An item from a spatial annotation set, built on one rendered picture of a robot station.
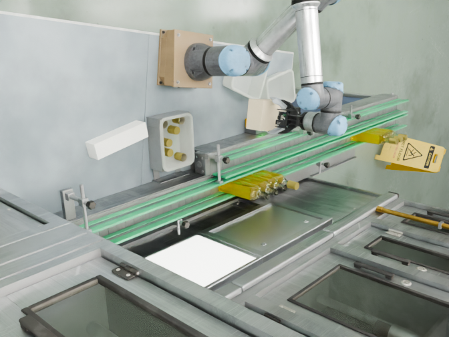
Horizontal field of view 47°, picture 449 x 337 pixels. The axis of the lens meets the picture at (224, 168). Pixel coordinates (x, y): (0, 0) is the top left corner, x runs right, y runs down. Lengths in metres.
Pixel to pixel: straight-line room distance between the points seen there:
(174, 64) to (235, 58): 0.25
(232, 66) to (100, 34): 0.49
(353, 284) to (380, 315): 0.19
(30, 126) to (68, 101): 0.16
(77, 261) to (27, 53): 0.84
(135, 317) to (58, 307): 0.16
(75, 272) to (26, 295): 0.12
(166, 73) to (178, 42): 0.13
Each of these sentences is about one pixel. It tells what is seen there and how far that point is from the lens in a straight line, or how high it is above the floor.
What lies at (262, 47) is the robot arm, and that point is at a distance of 2.04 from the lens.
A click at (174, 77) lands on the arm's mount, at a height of 0.85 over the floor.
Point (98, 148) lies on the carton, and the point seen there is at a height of 0.81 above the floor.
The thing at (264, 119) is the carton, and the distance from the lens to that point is 2.04.
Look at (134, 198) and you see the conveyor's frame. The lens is 1.99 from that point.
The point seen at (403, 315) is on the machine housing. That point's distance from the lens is 1.72.
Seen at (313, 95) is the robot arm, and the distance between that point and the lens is 1.73.
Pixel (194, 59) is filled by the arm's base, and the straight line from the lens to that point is 2.05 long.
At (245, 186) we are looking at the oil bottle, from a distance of 2.16.
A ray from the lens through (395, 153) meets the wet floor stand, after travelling 5.45.
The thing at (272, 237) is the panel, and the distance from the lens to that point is 2.05.
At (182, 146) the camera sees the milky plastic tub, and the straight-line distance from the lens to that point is 2.20.
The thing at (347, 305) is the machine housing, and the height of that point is 1.68.
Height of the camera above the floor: 2.39
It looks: 42 degrees down
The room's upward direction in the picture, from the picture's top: 104 degrees clockwise
